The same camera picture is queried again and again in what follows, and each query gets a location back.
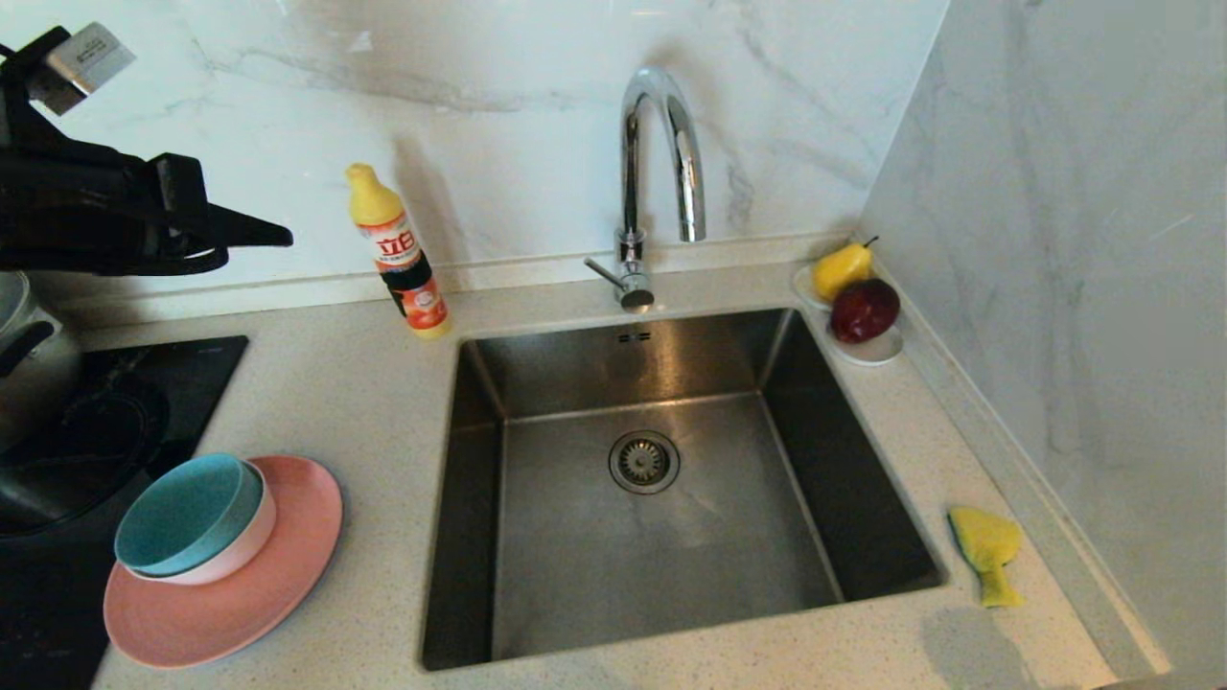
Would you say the yellow-capped orange dish soap bottle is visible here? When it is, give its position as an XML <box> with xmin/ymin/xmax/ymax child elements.
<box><xmin>346</xmin><ymin>163</ymin><xmax>452</xmax><ymax>340</ymax></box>

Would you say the teal bowl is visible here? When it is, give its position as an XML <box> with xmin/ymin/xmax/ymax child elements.
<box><xmin>114</xmin><ymin>453</ymin><xmax>266</xmax><ymax>579</ymax></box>

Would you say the pink bowl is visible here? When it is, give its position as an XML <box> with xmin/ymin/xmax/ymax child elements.
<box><xmin>127</xmin><ymin>460</ymin><xmax>279</xmax><ymax>587</ymax></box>

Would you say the large pink plate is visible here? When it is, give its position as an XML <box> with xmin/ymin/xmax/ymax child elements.
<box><xmin>104</xmin><ymin>454</ymin><xmax>344</xmax><ymax>670</ymax></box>

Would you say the chrome gooseneck faucet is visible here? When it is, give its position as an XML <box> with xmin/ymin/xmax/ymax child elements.
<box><xmin>586</xmin><ymin>67</ymin><xmax>708</xmax><ymax>312</ymax></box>

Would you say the yellow sponge brush with handle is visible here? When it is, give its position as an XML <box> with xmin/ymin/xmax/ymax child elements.
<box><xmin>947</xmin><ymin>506</ymin><xmax>1025</xmax><ymax>610</ymax></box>

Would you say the stainless steel sink basin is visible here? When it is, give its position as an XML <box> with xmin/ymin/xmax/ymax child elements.
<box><xmin>420</xmin><ymin>305</ymin><xmax>950</xmax><ymax>672</ymax></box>

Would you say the black glass induction cooktop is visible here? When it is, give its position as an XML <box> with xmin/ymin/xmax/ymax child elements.
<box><xmin>0</xmin><ymin>335</ymin><xmax>250</xmax><ymax>690</ymax></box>

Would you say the black frying pan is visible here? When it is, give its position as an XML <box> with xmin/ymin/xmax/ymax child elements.
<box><xmin>0</xmin><ymin>383</ymin><xmax>174</xmax><ymax>538</ymax></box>

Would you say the round metal drain strainer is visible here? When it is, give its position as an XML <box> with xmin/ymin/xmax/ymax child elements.
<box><xmin>609</xmin><ymin>429</ymin><xmax>682</xmax><ymax>495</ymax></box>

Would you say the yellow pear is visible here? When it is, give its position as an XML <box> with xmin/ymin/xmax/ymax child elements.
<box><xmin>813</xmin><ymin>236</ymin><xmax>880</xmax><ymax>304</ymax></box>

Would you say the dark red apple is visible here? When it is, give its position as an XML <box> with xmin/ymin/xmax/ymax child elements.
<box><xmin>830</xmin><ymin>278</ymin><xmax>902</xmax><ymax>345</ymax></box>

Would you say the small white fruit dish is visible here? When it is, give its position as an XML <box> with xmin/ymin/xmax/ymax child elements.
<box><xmin>792</xmin><ymin>265</ymin><xmax>905</xmax><ymax>367</ymax></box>

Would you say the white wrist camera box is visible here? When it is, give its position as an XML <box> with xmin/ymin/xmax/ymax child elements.
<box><xmin>29</xmin><ymin>21</ymin><xmax>138</xmax><ymax>118</ymax></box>

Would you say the steel pot with black handle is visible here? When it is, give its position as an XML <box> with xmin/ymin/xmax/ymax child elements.
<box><xmin>0</xmin><ymin>268</ymin><xmax>83</xmax><ymax>451</ymax></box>

